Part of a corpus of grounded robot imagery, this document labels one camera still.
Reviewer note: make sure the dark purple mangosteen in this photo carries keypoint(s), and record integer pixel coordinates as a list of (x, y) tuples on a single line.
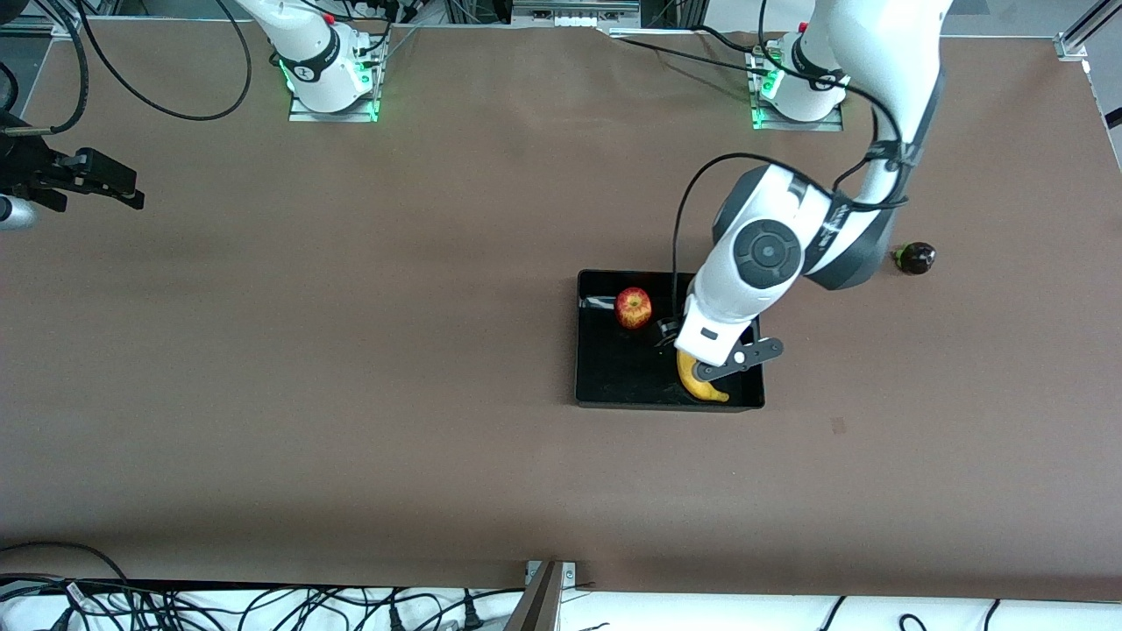
[(916, 258)]

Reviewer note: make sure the small metal bracket plate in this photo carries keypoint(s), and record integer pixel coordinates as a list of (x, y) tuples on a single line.
[(570, 574)]

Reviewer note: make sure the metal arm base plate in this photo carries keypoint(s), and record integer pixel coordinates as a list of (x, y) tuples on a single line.
[(798, 126), (333, 116)]

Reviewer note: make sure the black plastic box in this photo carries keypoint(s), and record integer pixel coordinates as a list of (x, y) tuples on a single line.
[(614, 377)]

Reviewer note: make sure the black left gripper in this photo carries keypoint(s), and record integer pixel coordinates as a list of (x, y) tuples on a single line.
[(669, 332)]

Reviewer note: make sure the red yellow apple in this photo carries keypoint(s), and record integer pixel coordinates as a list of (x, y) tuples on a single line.
[(633, 308)]

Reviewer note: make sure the aluminium frame profile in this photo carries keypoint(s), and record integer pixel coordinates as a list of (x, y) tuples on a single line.
[(1074, 44), (35, 28)]

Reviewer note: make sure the silver power strip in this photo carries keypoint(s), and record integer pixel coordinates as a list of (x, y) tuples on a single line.
[(574, 17)]

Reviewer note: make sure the metal camera mast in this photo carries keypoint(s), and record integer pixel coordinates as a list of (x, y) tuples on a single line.
[(539, 605)]

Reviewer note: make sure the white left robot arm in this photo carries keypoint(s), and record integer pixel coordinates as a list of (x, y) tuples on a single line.
[(885, 61)]

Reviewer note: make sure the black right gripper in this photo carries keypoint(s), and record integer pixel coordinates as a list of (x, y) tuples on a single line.
[(26, 166)]

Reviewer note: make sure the yellow banana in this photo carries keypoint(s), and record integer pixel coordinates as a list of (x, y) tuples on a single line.
[(692, 384)]

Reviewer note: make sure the brown table cover sheet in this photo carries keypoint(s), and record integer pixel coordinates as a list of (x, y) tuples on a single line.
[(351, 438)]

